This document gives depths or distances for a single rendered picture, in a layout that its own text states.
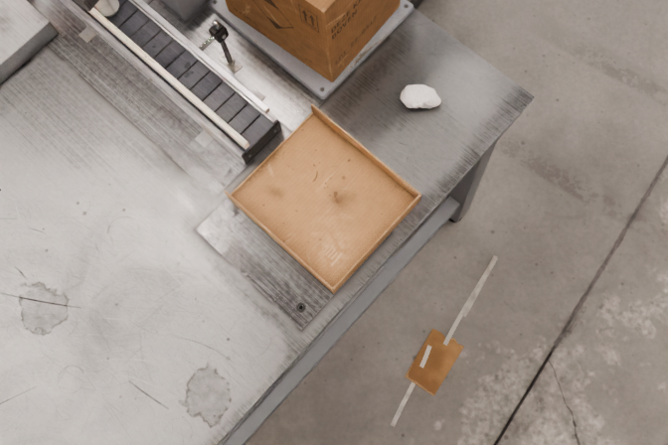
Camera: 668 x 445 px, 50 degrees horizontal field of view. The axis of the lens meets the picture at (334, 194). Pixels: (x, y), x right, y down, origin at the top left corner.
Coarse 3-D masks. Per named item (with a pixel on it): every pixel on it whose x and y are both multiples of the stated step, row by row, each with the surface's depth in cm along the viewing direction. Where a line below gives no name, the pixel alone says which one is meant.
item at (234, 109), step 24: (120, 0) 158; (120, 24) 156; (144, 24) 156; (144, 48) 154; (168, 48) 153; (168, 72) 152; (192, 72) 151; (216, 96) 149; (240, 96) 149; (240, 120) 147; (264, 120) 147
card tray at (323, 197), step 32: (320, 128) 150; (288, 160) 148; (320, 160) 148; (352, 160) 148; (256, 192) 147; (288, 192) 146; (320, 192) 146; (352, 192) 145; (384, 192) 145; (416, 192) 141; (288, 224) 144; (320, 224) 144; (352, 224) 143; (384, 224) 143; (320, 256) 141; (352, 256) 141
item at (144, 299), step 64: (64, 64) 159; (128, 64) 158; (256, 64) 157; (384, 64) 155; (448, 64) 154; (0, 128) 155; (64, 128) 154; (128, 128) 153; (192, 128) 152; (384, 128) 150; (448, 128) 149; (0, 192) 150; (64, 192) 149; (128, 192) 149; (192, 192) 148; (448, 192) 145; (0, 256) 146; (64, 256) 145; (128, 256) 144; (192, 256) 143; (256, 256) 143; (384, 256) 141; (0, 320) 141; (64, 320) 141; (128, 320) 140; (192, 320) 139; (256, 320) 138; (320, 320) 138; (0, 384) 137; (64, 384) 137; (128, 384) 136; (192, 384) 135; (256, 384) 135
